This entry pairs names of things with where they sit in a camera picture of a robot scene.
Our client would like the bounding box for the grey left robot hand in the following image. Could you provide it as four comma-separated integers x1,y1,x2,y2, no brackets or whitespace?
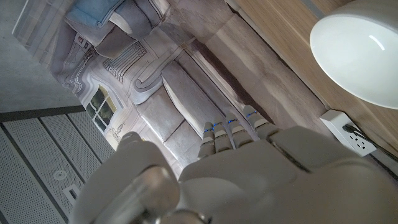
68,105,398,224

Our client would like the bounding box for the white bowl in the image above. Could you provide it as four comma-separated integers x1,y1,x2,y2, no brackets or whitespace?
309,0,398,110

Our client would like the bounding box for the white power strip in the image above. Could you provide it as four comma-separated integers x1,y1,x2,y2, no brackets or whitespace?
319,109,377,157

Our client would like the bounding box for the printed living room backdrop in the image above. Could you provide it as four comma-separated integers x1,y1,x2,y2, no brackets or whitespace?
12,0,335,178

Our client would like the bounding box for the black power strip cable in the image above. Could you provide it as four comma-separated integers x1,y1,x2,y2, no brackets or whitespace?
342,123,398,162

